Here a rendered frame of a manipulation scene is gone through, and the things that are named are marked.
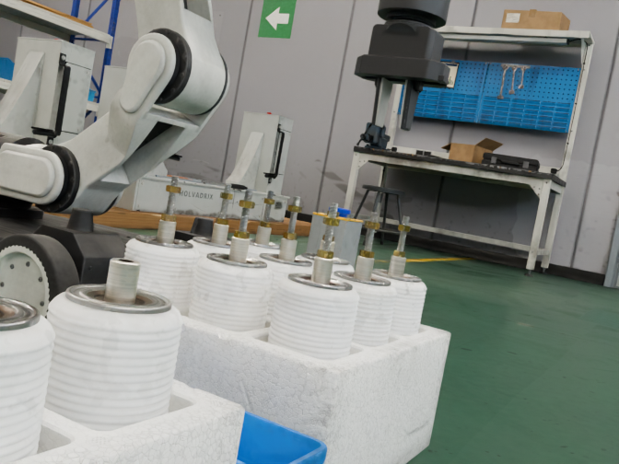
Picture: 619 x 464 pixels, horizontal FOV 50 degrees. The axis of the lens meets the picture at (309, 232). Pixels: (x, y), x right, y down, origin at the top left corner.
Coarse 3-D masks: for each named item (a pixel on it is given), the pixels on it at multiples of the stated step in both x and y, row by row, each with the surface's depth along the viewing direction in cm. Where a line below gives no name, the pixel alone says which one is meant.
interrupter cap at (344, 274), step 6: (336, 276) 86; (342, 276) 85; (348, 276) 85; (372, 276) 90; (360, 282) 83; (366, 282) 83; (372, 282) 84; (378, 282) 85; (384, 282) 87; (390, 282) 86
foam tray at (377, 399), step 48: (192, 336) 76; (240, 336) 75; (432, 336) 95; (192, 384) 76; (240, 384) 72; (288, 384) 70; (336, 384) 67; (384, 384) 79; (432, 384) 97; (336, 432) 69; (384, 432) 83
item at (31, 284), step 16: (16, 240) 110; (32, 240) 108; (48, 240) 110; (0, 256) 112; (16, 256) 112; (32, 256) 108; (48, 256) 107; (64, 256) 109; (0, 272) 114; (16, 272) 112; (32, 272) 110; (48, 272) 106; (64, 272) 107; (0, 288) 114; (16, 288) 112; (32, 288) 110; (48, 288) 106; (64, 288) 106; (32, 304) 110; (48, 304) 106
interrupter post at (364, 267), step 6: (360, 258) 86; (366, 258) 86; (372, 258) 87; (360, 264) 86; (366, 264) 86; (372, 264) 86; (360, 270) 86; (366, 270) 86; (354, 276) 87; (360, 276) 86; (366, 276) 86
